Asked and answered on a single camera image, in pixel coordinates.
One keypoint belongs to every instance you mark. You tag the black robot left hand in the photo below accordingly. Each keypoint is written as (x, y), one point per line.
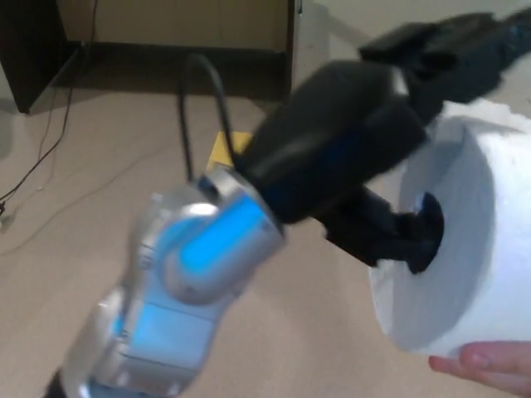
(327, 137)

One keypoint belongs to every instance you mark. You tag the person's bare hand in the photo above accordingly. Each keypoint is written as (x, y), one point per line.
(489, 369)

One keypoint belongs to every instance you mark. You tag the white toilet paper roll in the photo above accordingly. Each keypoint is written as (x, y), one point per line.
(469, 248)

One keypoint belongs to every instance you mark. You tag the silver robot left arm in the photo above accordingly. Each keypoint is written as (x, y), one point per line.
(199, 257)

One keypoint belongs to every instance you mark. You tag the yellow paper sheet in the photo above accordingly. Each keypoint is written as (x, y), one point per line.
(220, 151)

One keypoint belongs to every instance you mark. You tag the dark wood desk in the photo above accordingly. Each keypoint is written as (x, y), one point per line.
(25, 54)

